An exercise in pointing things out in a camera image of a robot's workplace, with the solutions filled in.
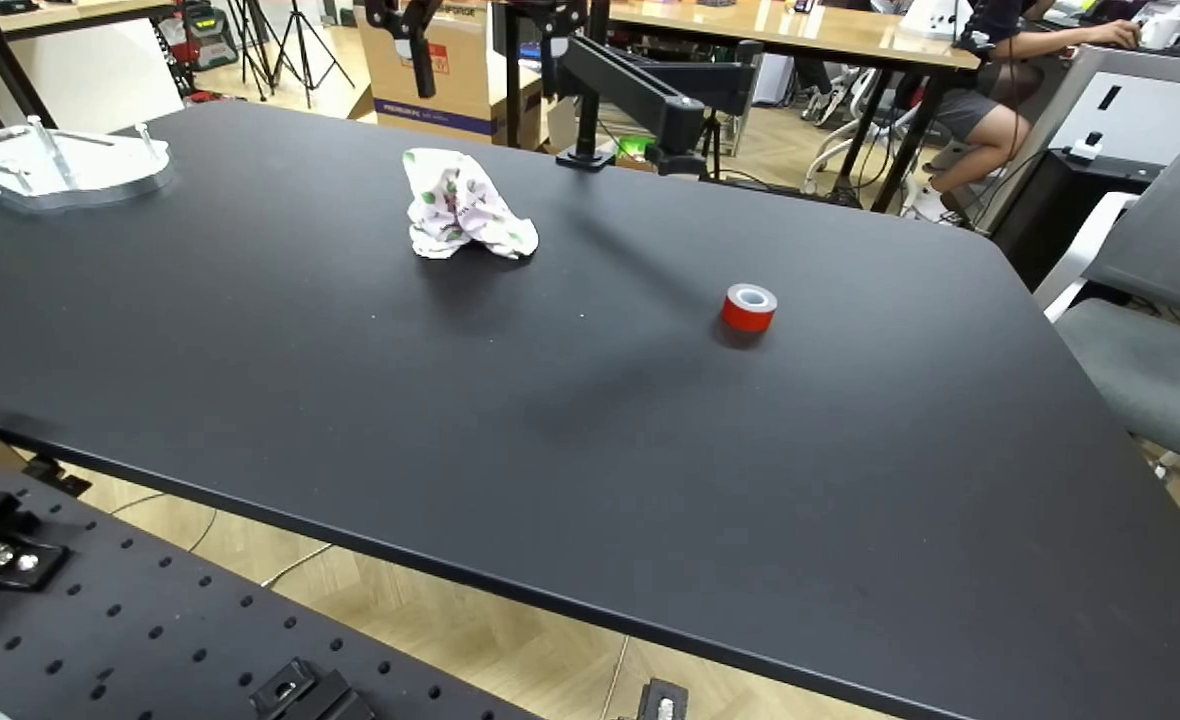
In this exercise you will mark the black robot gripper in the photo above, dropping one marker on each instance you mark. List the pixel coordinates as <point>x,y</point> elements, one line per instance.
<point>402,12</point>

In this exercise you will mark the white and green patterned cloth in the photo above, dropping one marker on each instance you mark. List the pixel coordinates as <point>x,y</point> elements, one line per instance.
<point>461,206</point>

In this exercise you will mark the brown cardboard box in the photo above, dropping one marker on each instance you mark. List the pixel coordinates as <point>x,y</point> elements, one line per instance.
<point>469,72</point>

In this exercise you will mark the black metal table leg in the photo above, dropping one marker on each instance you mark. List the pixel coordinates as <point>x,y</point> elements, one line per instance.
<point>513,80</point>

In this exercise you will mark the white panel board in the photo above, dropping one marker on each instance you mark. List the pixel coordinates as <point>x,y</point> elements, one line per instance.
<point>101,72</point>

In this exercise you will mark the long wooden desk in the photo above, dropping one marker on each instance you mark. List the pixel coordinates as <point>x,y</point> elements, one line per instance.
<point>774,28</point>

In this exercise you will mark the wooden table with black legs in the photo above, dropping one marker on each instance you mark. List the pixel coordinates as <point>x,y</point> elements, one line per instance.
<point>28,16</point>

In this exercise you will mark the red tape roll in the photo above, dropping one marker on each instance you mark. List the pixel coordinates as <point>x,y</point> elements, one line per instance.
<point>750,308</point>

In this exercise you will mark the seated person in shorts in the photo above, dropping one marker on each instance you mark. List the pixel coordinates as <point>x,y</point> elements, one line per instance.
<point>983,127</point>

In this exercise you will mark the black perforated mounting board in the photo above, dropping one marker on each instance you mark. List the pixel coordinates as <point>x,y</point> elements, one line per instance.
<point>151,624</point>

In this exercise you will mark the black clamp with silver bolts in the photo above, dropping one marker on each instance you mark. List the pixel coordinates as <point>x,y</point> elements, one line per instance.
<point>1,547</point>

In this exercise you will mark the grey slotted desk panel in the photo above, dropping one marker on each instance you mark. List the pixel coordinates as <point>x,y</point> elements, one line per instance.
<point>1140,112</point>

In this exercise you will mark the grey office chair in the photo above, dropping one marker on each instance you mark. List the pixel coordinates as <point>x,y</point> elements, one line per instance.
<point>1160,335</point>

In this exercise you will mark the black camera tripod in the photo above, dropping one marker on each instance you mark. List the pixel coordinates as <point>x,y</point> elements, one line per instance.
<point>293,46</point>

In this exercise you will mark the black mounting bracket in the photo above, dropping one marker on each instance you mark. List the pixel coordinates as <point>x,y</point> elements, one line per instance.
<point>311,694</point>

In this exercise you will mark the small silver metal bracket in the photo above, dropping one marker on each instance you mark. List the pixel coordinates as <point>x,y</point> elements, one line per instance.
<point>661,703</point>

